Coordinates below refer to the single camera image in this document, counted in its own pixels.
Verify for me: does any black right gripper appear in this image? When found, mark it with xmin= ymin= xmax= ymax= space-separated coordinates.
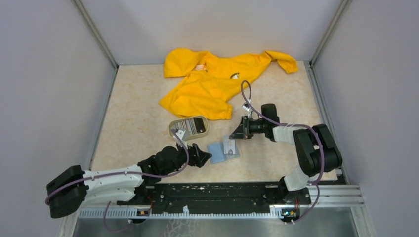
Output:
xmin=229 ymin=116 xmax=267 ymax=139

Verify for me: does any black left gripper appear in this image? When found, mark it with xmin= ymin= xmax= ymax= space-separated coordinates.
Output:
xmin=162 ymin=139 xmax=212 ymax=176

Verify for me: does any beige card holder wallet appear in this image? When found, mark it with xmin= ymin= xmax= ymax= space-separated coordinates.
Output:
xmin=207 ymin=135 xmax=241 ymax=164

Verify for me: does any silver white credit card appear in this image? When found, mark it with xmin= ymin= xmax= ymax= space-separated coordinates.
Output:
xmin=223 ymin=135 xmax=237 ymax=156

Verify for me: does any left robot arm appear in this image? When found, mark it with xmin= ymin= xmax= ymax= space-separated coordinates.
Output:
xmin=45 ymin=143 xmax=212 ymax=219

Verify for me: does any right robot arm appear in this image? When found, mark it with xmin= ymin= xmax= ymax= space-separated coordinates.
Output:
xmin=229 ymin=103 xmax=342 ymax=203

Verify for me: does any black VIP front card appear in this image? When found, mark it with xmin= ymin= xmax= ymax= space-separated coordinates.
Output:
xmin=193 ymin=118 xmax=207 ymax=134

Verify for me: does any stack of cards in tray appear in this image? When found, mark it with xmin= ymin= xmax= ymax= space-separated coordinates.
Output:
xmin=174 ymin=118 xmax=196 ymax=135

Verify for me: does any yellow jacket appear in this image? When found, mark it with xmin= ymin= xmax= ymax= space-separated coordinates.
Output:
xmin=159 ymin=48 xmax=298 ymax=120

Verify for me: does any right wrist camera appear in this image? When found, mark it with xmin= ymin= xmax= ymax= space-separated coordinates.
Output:
xmin=242 ymin=103 xmax=251 ymax=112

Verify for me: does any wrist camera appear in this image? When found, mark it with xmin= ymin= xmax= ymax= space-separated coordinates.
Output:
xmin=242 ymin=103 xmax=251 ymax=112
xmin=171 ymin=129 xmax=189 ymax=141

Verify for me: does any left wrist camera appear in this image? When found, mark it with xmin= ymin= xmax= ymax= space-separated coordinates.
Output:
xmin=171 ymin=129 xmax=189 ymax=141

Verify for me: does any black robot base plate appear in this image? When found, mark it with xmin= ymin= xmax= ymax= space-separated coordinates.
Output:
xmin=117 ymin=181 xmax=312 ymax=220

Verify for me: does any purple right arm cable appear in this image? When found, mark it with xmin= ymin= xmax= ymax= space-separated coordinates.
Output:
xmin=240 ymin=80 xmax=325 ymax=225

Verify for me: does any aluminium frame rail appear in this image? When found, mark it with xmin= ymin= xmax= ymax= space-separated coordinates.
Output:
xmin=75 ymin=183 xmax=364 ymax=222

